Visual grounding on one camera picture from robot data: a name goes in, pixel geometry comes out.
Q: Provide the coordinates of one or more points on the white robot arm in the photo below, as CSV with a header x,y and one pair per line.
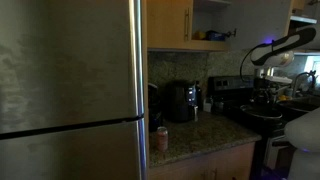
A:
x,y
303,132

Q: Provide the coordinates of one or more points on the dark glass bottle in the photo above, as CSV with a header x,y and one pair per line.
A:
x,y
198,95

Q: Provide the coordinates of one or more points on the small white container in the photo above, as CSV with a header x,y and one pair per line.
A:
x,y
207,105

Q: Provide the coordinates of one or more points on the pink soda can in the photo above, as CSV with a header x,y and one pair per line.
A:
x,y
162,138

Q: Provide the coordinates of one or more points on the wooden upper cabinet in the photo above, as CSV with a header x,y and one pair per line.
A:
x,y
169,27

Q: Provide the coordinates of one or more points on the wooden cabinet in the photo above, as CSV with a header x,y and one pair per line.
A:
x,y
229,164
169,27

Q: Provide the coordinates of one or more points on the stainless steel refrigerator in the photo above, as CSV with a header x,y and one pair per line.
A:
x,y
71,90

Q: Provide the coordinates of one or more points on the black frying pan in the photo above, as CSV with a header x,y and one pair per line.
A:
x,y
261,112

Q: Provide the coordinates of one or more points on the black stove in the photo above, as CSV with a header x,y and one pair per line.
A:
x,y
232,96

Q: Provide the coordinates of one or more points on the wooden lower cabinet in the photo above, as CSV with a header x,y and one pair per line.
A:
x,y
229,164

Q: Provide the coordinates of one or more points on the kitchen sink faucet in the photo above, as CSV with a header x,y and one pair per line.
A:
x,y
304,84

